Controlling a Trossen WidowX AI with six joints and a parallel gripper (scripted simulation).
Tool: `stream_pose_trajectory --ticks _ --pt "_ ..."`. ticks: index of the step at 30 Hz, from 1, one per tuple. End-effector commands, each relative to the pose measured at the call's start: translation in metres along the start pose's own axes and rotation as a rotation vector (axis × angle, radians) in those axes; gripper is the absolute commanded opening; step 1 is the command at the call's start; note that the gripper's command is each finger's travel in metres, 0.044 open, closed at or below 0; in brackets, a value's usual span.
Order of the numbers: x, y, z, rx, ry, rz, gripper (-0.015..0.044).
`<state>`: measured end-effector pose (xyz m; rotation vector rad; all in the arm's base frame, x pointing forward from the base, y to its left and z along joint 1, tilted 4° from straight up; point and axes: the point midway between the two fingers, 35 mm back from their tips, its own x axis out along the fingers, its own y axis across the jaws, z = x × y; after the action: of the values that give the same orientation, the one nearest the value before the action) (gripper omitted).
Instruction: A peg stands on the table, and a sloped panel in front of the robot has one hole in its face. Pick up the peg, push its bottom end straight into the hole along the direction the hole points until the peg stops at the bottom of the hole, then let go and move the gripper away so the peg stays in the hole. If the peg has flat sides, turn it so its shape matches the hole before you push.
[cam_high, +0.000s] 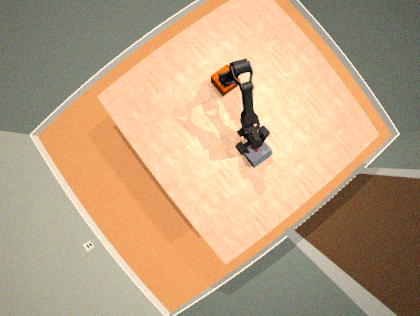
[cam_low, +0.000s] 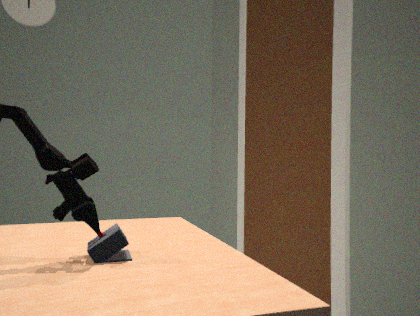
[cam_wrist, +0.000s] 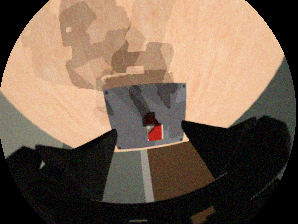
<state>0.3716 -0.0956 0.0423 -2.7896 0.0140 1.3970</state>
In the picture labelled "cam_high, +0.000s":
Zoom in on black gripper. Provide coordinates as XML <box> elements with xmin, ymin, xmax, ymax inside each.
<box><xmin>235</xmin><ymin>126</ymin><xmax>270</xmax><ymax>155</ymax></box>

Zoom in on grey metal panel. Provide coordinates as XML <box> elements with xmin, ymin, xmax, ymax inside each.
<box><xmin>244</xmin><ymin>142</ymin><xmax>273</xmax><ymax>169</ymax></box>

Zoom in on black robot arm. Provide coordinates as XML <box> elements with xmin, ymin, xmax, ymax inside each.
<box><xmin>218</xmin><ymin>59</ymin><xmax>263</xmax><ymax>149</ymax></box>

